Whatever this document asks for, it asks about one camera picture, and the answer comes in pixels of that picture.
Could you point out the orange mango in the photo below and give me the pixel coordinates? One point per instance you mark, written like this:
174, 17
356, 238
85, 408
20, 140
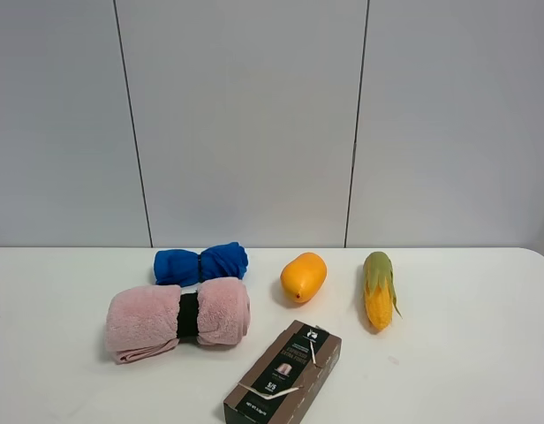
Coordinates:
303, 277

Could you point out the black band on blue towel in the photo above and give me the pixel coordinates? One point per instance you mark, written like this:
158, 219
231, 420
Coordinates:
199, 269

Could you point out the blue rolled towel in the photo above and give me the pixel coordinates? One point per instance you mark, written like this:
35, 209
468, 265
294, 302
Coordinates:
179, 266

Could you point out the black band on pink towel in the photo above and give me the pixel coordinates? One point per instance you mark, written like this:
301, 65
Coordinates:
187, 318

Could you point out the corn cob with husk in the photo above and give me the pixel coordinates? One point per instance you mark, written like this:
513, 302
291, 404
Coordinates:
379, 291

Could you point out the pink rolled towel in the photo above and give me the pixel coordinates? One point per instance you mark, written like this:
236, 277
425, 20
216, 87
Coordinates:
142, 322

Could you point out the brown coffee capsule box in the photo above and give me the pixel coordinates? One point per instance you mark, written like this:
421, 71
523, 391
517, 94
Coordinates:
284, 381

